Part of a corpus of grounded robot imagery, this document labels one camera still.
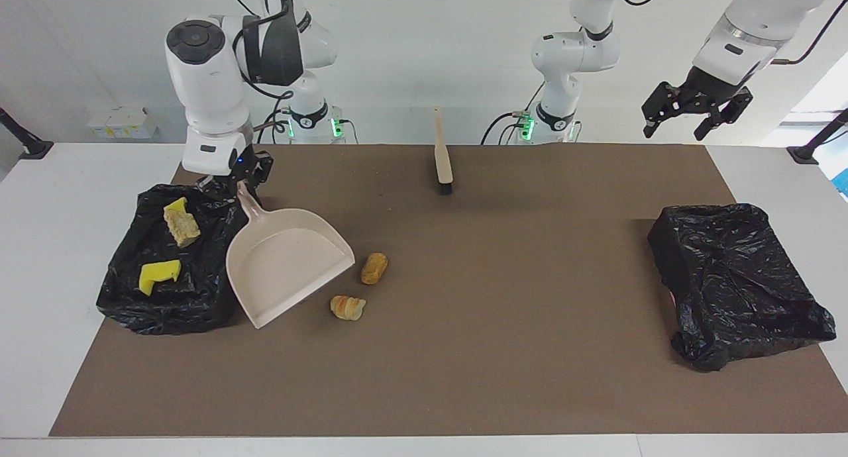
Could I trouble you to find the beige plastic dustpan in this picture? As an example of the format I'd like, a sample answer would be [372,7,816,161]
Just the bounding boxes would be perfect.
[225,181,356,330]

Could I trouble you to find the brown table mat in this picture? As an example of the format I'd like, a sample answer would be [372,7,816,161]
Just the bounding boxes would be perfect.
[49,144,848,438]

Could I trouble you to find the black right base cable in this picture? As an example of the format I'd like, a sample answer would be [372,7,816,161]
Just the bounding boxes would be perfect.
[257,109,292,144]

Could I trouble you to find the small white labelled boxes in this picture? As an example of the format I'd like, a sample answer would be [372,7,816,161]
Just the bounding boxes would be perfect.
[87,107,158,140]

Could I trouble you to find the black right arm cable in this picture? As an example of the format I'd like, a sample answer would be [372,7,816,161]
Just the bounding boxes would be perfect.
[215,0,295,143]

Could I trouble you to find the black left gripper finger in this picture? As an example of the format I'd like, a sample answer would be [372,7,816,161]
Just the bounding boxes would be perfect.
[694,89,754,141]
[641,81,683,138]

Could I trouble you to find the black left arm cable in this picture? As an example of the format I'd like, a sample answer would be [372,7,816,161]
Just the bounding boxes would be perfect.
[616,0,848,66]

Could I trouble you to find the pale striped bread piece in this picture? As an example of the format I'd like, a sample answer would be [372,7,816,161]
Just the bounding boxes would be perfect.
[330,295,366,322]

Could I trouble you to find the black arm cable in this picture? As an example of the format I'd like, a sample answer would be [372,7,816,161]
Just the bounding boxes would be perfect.
[616,0,848,66]
[215,0,295,143]

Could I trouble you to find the bin lined with black bag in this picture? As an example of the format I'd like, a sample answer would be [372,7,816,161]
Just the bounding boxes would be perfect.
[96,178,264,336]
[647,203,837,373]

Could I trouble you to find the brown bread roll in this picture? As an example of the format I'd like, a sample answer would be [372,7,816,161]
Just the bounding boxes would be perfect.
[360,253,390,285]

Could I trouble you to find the black base cable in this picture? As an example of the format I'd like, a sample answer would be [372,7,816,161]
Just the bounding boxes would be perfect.
[257,109,292,144]
[482,83,539,145]

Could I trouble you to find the beige hand brush black bristles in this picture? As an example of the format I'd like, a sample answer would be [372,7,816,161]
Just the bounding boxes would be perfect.
[433,107,454,195]

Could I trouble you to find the black clamp stand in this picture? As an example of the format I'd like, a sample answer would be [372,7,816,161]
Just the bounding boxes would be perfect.
[0,106,54,161]
[786,108,848,165]

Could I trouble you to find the pale crusty bread chunk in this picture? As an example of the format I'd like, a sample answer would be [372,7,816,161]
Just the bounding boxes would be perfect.
[164,209,201,248]

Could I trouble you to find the black left base cable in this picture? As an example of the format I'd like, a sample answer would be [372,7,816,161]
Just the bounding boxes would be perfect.
[482,83,539,145]

